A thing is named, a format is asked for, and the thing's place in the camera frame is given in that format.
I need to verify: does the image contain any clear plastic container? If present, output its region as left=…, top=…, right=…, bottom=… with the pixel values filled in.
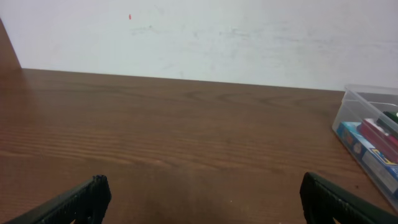
left=332, top=85, right=397, bottom=209

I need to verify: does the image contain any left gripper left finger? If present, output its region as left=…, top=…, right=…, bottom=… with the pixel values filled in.
left=8, top=175, right=111, bottom=224

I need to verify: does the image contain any red white medicine box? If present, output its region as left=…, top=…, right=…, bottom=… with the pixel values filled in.
left=357, top=118, right=397, bottom=164

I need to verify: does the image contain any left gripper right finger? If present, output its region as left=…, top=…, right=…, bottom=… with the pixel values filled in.
left=300, top=172, right=397, bottom=224

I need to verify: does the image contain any blue fever patch box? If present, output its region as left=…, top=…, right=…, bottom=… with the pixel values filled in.
left=336, top=122, right=397, bottom=198

